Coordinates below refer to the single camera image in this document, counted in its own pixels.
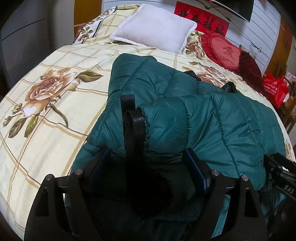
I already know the dark green puffer jacket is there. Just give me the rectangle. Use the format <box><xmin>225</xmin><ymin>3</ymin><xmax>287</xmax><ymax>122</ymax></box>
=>
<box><xmin>73</xmin><ymin>53</ymin><xmax>285</xmax><ymax>240</ymax></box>

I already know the red shopping bag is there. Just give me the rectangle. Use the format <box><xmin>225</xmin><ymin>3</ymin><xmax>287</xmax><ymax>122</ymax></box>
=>
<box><xmin>263</xmin><ymin>72</ymin><xmax>289</xmax><ymax>108</ymax></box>

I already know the floral plaid bed sheet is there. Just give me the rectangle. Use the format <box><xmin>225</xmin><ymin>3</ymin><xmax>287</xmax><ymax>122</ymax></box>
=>
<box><xmin>1</xmin><ymin>6</ymin><xmax>290</xmax><ymax>237</ymax></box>

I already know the dark red velvet cushion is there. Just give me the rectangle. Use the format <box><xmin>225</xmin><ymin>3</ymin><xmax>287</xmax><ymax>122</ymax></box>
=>
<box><xmin>237</xmin><ymin>50</ymin><xmax>264</xmax><ymax>93</ymax></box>

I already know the red heart-shaped cushion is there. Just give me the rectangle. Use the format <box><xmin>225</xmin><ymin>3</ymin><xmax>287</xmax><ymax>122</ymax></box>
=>
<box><xmin>201</xmin><ymin>31</ymin><xmax>241</xmax><ymax>71</ymax></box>

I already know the red calligraphy banner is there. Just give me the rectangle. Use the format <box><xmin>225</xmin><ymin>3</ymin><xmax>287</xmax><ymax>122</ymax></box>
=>
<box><xmin>174</xmin><ymin>1</ymin><xmax>229</xmax><ymax>37</ymax></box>

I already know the grey refrigerator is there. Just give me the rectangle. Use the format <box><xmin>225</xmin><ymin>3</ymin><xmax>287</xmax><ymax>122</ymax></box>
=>
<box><xmin>1</xmin><ymin>0</ymin><xmax>74</xmax><ymax>89</ymax></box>

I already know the white pillow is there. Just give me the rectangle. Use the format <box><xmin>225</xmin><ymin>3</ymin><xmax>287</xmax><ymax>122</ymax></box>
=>
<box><xmin>109</xmin><ymin>4</ymin><xmax>197</xmax><ymax>54</ymax></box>

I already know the black wall television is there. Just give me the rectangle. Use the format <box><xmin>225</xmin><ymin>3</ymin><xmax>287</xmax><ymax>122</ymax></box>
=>
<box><xmin>207</xmin><ymin>0</ymin><xmax>254</xmax><ymax>22</ymax></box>

